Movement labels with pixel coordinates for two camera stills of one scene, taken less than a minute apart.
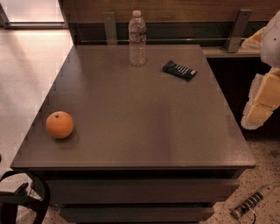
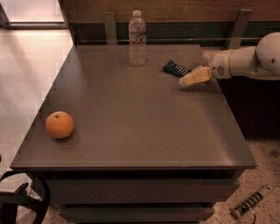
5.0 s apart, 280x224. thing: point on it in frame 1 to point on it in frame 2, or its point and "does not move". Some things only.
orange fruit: [59, 124] does not move
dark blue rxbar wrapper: [181, 71] does not move
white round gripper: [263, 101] to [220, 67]
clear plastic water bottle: [137, 35] does not move
